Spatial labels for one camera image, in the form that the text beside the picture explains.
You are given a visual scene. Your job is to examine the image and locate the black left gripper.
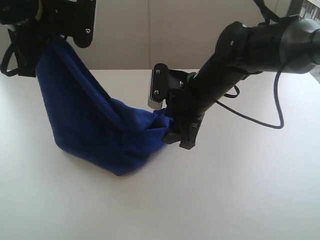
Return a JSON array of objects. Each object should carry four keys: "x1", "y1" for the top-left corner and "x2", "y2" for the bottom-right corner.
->
[{"x1": 0, "y1": 0, "x2": 97, "y2": 77}]

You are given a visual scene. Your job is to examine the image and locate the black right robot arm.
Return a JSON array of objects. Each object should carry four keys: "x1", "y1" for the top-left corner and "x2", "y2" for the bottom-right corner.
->
[{"x1": 163, "y1": 17, "x2": 320, "y2": 150}]

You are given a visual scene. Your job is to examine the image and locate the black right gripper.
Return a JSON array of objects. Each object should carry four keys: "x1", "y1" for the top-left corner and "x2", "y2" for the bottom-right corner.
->
[{"x1": 162, "y1": 92, "x2": 204, "y2": 150}]

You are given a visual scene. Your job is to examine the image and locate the blue towel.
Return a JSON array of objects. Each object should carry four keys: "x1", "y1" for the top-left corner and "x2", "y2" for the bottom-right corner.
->
[{"x1": 36, "y1": 36, "x2": 170, "y2": 176}]

